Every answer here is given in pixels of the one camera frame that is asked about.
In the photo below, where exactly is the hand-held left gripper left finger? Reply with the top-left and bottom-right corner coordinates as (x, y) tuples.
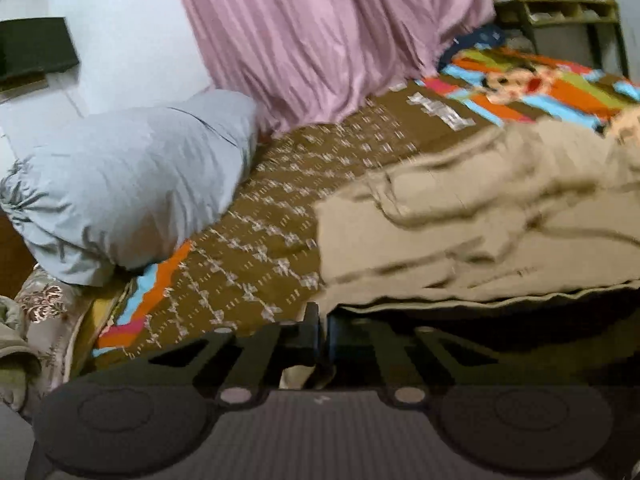
(144, 302), (325, 407)

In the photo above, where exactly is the colourful cartoon printed bedsheet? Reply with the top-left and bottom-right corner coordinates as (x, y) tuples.
(91, 44), (640, 372)

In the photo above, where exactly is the floral beige pillow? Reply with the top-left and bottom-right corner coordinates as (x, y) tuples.
(14, 264), (132, 397)

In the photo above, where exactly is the olive cloth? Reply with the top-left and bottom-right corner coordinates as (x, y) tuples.
(0, 295), (43, 413)

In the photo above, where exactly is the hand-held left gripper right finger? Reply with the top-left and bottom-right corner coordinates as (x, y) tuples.
(327, 310), (506, 407)

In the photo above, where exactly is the pink curtain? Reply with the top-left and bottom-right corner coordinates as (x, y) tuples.
(167, 0), (497, 137)

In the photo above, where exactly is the wooden headboard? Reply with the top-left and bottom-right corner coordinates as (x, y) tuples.
(0, 209), (38, 302)

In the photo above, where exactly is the dark blue backpack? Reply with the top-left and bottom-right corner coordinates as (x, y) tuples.
(439, 24), (507, 70)

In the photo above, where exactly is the grey pillow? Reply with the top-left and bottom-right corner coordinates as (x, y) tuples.
(0, 88), (262, 287)

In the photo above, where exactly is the wooden shelf desk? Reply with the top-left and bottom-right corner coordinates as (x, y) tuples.
(492, 0), (632, 80)

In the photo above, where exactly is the beige hooded jacket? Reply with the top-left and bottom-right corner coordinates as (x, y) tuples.
(314, 119), (640, 317)

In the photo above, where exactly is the black wall television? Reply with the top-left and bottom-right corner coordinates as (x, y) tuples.
(0, 17), (81, 84)

